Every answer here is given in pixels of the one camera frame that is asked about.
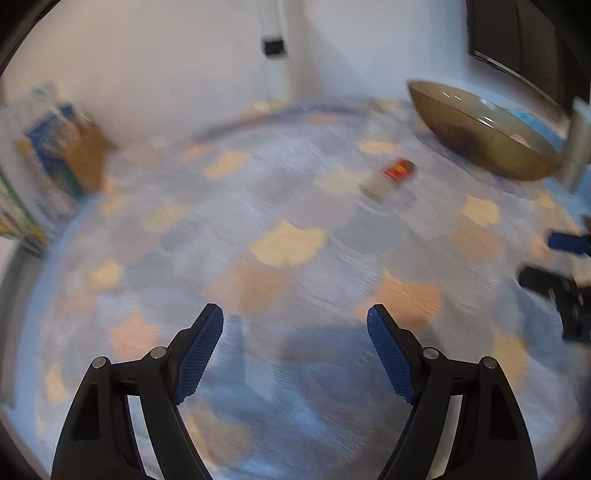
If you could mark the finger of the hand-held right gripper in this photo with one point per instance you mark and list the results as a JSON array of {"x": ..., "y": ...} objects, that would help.
[
  {"x": 570, "y": 242},
  {"x": 540, "y": 278}
]

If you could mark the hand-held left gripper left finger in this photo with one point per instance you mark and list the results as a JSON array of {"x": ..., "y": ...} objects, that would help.
[{"x": 198, "y": 355}]

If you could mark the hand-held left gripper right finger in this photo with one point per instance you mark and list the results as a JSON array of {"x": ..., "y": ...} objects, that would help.
[{"x": 392, "y": 355}]

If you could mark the amber glass bowl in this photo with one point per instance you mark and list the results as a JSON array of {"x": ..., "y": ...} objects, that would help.
[{"x": 480, "y": 134}]

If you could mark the grey monitor stand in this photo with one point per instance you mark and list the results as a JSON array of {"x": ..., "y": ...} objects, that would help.
[{"x": 579, "y": 143}]

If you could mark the fan-patterned tablecloth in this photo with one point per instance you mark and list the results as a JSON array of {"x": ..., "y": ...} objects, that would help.
[{"x": 286, "y": 221}]

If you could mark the white charger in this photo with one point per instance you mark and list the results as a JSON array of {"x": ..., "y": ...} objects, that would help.
[{"x": 376, "y": 187}]

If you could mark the black monitor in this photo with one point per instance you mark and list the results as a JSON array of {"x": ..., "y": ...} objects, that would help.
[{"x": 521, "y": 41}]

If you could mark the brown pen holder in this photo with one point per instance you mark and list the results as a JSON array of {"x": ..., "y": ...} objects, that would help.
[{"x": 90, "y": 157}]

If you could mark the row of books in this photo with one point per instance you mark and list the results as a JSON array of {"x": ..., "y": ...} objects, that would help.
[{"x": 41, "y": 170}]

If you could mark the white pole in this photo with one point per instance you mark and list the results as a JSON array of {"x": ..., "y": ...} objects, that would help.
[{"x": 274, "y": 69}]

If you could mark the black pole clamp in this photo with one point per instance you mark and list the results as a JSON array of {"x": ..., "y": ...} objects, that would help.
[{"x": 274, "y": 47}]

